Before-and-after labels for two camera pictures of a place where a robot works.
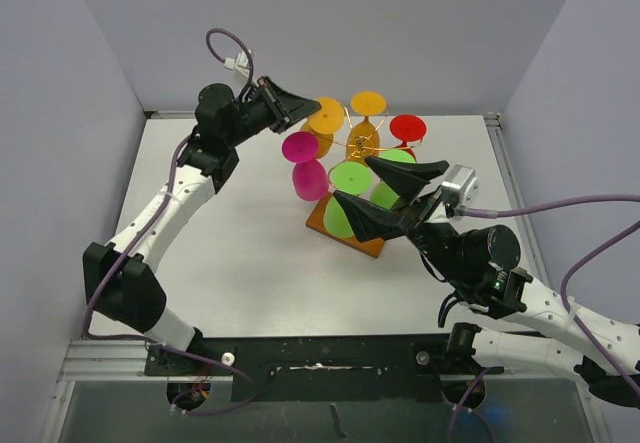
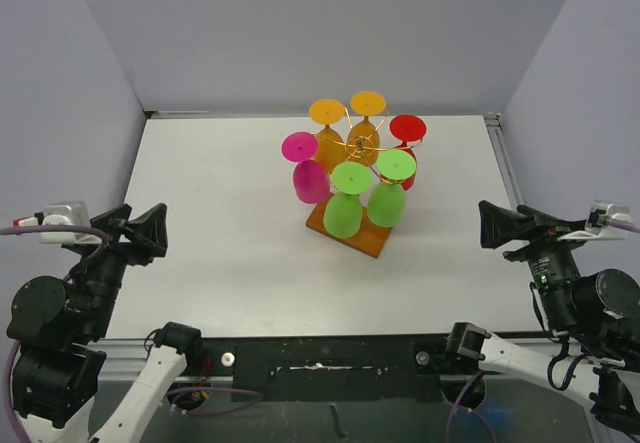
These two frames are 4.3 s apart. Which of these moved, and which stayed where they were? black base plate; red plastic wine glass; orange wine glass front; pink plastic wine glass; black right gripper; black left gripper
Moved: black left gripper; black right gripper
Stayed: pink plastic wine glass; red plastic wine glass; black base plate; orange wine glass front
